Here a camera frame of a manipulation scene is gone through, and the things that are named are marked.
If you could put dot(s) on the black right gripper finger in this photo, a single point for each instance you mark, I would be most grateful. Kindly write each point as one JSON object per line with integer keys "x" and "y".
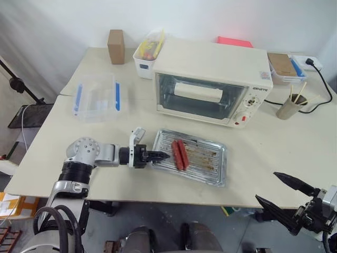
{"x": 295, "y": 182}
{"x": 276, "y": 212}

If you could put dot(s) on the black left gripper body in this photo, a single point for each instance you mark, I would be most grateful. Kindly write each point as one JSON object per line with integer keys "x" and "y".
{"x": 140, "y": 157}

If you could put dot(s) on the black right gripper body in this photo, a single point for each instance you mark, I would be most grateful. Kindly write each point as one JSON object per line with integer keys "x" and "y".
{"x": 314, "y": 213}

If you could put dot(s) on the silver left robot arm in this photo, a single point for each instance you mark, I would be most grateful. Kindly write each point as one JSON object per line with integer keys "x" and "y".
{"x": 87, "y": 151}

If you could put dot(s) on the red sausage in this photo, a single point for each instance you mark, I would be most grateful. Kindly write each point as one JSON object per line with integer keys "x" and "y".
{"x": 177, "y": 155}
{"x": 183, "y": 154}

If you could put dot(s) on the metal baking tray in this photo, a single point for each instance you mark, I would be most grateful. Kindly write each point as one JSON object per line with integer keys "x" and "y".
{"x": 205, "y": 163}

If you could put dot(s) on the glass toaster oven door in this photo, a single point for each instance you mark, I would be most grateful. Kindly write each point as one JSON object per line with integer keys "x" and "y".
{"x": 200, "y": 108}

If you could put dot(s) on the cream oven timer knob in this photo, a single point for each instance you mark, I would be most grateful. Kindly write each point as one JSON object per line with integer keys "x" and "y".
{"x": 252, "y": 102}

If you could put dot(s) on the cream toaster oven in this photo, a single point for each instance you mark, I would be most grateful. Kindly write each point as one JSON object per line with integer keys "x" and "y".
{"x": 210, "y": 59}

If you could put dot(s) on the red oven sticker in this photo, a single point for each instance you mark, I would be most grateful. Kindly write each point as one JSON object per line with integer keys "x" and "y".
{"x": 265, "y": 75}

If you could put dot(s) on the blue box latch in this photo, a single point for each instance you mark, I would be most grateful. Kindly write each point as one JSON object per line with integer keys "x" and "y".
{"x": 78, "y": 98}
{"x": 118, "y": 96}

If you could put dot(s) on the clear plastic storage box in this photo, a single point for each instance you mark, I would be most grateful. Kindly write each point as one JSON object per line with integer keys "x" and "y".
{"x": 97, "y": 100}

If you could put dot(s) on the beige cup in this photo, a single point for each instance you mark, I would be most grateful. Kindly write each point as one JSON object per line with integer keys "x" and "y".
{"x": 287, "y": 109}

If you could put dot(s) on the dark rounded shape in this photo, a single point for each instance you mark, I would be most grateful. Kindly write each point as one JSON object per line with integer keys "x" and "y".
{"x": 202, "y": 237}
{"x": 138, "y": 239}

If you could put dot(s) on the white plastic bin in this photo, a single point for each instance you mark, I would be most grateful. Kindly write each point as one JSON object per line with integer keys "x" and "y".
{"x": 143, "y": 67}

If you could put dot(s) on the wooden chopstick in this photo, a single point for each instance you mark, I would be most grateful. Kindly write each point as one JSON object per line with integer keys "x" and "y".
{"x": 291, "y": 92}
{"x": 302, "y": 91}

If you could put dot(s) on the clear container with blue latch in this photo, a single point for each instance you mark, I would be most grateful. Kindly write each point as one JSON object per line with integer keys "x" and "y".
{"x": 288, "y": 77}

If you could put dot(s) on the yellow plastic packets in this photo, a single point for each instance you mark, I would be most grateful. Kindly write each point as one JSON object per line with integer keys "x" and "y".
{"x": 152, "y": 44}

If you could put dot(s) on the brown cardboard box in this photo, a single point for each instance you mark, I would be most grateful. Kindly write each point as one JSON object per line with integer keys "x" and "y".
{"x": 116, "y": 47}

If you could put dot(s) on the black floor mat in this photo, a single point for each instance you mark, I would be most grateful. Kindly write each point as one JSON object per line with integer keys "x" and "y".
{"x": 33, "y": 116}

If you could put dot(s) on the brown cardboard sheet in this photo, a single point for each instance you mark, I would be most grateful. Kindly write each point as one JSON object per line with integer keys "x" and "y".
{"x": 281, "y": 64}

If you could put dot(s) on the black power plug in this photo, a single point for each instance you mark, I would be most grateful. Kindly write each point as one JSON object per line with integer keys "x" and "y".
{"x": 309, "y": 62}

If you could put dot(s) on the white power strip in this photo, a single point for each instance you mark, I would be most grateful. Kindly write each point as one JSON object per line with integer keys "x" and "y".
{"x": 300, "y": 59}

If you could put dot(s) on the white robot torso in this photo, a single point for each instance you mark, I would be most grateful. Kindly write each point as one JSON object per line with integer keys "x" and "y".
{"x": 44, "y": 243}

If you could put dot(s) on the yellow cardboard box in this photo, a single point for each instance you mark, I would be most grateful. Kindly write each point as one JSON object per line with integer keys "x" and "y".
{"x": 18, "y": 206}

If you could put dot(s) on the red flat box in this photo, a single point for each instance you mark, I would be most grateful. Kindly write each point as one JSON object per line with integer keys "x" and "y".
{"x": 234, "y": 42}

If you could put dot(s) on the black tripod stand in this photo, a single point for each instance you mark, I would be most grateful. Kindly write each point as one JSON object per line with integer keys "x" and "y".
{"x": 15, "y": 81}

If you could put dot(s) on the red crate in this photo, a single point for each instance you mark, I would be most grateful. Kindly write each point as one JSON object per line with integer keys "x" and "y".
{"x": 9, "y": 237}

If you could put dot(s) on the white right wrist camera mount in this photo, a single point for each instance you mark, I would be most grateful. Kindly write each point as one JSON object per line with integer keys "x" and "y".
{"x": 330, "y": 198}

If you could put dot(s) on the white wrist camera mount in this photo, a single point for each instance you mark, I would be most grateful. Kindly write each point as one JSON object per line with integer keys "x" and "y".
{"x": 136, "y": 135}
{"x": 330, "y": 198}

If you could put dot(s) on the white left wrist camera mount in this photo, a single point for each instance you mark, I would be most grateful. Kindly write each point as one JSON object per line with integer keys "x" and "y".
{"x": 136, "y": 135}

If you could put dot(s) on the red oven switch knob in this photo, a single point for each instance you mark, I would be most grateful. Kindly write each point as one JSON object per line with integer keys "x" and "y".
{"x": 244, "y": 118}

